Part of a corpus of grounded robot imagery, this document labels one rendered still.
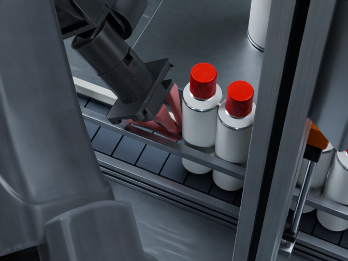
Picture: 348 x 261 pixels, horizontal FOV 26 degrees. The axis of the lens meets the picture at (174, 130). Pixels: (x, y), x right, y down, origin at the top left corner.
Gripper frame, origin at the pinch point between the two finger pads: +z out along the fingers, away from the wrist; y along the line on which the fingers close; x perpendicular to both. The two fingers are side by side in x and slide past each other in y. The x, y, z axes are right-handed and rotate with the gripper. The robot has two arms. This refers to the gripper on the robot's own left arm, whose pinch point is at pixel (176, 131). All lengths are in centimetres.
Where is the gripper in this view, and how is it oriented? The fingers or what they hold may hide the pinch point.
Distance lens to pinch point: 105.7
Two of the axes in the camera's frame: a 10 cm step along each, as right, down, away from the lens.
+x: -7.1, 0.9, 7.0
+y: 4.1, -7.6, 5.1
